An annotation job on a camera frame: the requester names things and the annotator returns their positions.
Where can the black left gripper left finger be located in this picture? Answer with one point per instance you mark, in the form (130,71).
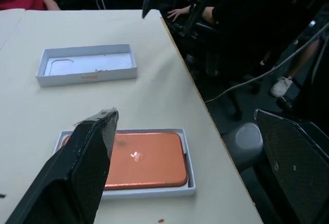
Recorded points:
(69,172)

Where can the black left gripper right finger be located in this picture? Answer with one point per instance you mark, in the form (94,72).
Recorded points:
(298,167)

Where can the orange smartphone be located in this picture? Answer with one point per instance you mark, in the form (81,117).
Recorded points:
(149,162)

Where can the white phone box lid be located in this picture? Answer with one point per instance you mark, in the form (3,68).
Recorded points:
(84,76)

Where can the white phone box base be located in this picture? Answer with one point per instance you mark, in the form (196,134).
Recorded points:
(190,183)

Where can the bare hand of black-clad person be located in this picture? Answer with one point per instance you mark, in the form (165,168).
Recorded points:
(178,13)

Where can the grey round cylinder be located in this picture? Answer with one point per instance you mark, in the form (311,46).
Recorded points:
(248,144)

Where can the white sneaker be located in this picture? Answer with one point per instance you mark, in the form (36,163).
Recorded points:
(281,86)

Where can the black-clad seated person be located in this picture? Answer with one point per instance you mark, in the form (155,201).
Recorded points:
(262,10)

